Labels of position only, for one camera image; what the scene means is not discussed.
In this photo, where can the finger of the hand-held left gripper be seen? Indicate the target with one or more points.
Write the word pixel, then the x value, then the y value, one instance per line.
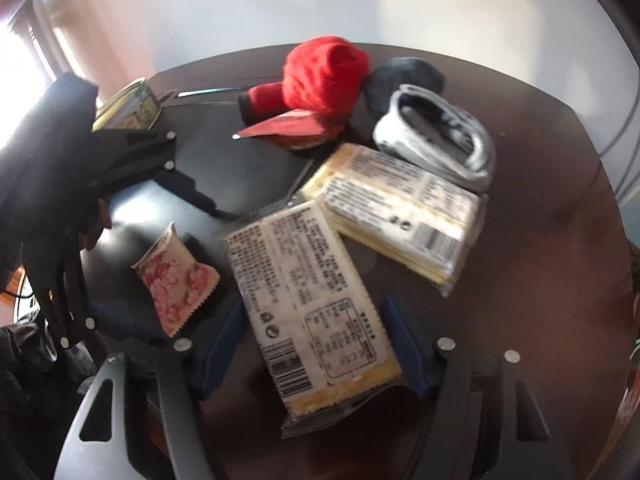
pixel 67 300
pixel 145 152

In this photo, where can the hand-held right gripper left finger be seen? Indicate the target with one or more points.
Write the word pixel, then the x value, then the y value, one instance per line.
pixel 222 340

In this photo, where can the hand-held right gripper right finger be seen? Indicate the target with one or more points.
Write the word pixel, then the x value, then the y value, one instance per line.
pixel 405 350

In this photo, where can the cream cracker packet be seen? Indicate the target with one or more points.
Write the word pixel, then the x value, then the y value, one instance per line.
pixel 305 300
pixel 400 210

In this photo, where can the tin can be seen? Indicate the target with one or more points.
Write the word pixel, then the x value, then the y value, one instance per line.
pixel 131 105

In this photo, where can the pink floral snack packet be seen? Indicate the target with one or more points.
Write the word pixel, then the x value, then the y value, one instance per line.
pixel 172 280

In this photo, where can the red sachet packet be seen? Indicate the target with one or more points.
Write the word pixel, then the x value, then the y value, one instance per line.
pixel 290 129

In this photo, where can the red rolled sock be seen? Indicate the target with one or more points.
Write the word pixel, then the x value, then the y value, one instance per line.
pixel 325 77

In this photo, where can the white grey rolled sock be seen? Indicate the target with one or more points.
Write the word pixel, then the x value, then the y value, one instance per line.
pixel 440 135

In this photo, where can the dark navy rolled sock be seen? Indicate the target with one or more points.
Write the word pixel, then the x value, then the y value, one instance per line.
pixel 407 76

